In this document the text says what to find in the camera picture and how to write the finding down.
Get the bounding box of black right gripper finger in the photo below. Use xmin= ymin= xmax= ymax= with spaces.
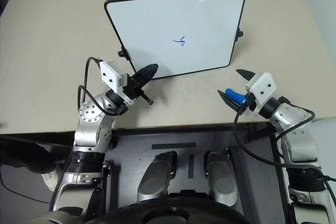
xmin=217 ymin=89 xmax=245 ymax=114
xmin=235 ymin=69 xmax=256 ymax=81

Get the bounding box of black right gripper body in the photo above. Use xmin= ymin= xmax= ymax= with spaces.
xmin=241 ymin=93 xmax=258 ymax=112

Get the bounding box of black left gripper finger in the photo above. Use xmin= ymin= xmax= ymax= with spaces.
xmin=136 ymin=70 xmax=159 ymax=90
xmin=133 ymin=63 xmax=160 ymax=82

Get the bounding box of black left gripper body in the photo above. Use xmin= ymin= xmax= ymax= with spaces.
xmin=122 ymin=73 xmax=155 ymax=106

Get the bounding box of black floor platform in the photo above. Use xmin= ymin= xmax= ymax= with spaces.
xmin=104 ymin=123 xmax=288 ymax=224

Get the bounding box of long dark tape strip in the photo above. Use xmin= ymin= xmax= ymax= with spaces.
xmin=151 ymin=142 xmax=197 ymax=150

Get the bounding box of short dark tape strip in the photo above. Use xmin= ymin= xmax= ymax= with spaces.
xmin=188 ymin=153 xmax=195 ymax=179

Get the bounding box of silver robot foot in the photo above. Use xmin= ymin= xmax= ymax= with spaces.
xmin=136 ymin=151 xmax=178 ymax=207
xmin=204 ymin=151 xmax=238 ymax=208

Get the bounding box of white sneaker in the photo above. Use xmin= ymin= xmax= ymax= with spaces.
xmin=41 ymin=169 xmax=59 ymax=192

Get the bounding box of dark rounded robot torso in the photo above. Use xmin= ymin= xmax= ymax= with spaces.
xmin=96 ymin=197 xmax=254 ymax=224

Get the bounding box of dark trouser leg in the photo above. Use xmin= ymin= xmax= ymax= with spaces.
xmin=0 ymin=135 xmax=72 ymax=180

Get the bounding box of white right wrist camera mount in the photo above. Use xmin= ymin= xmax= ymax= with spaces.
xmin=245 ymin=72 xmax=278 ymax=111

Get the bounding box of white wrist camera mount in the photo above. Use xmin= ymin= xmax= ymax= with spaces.
xmin=245 ymin=72 xmax=278 ymax=111
xmin=99 ymin=60 xmax=135 ymax=104

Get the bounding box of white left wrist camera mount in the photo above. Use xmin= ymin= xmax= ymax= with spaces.
xmin=99 ymin=60 xmax=135 ymax=104

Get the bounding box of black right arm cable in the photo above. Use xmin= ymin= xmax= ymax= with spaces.
xmin=233 ymin=102 xmax=336 ymax=183

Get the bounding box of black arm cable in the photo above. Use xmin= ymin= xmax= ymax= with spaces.
xmin=233 ymin=102 xmax=336 ymax=183
xmin=77 ymin=56 xmax=124 ymax=116

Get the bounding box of white board with black frame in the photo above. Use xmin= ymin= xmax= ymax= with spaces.
xmin=104 ymin=0 xmax=247 ymax=80

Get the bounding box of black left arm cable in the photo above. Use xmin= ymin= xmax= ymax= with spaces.
xmin=77 ymin=56 xmax=124 ymax=116

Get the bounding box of thin black floor cable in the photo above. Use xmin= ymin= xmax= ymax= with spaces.
xmin=0 ymin=165 xmax=51 ymax=204

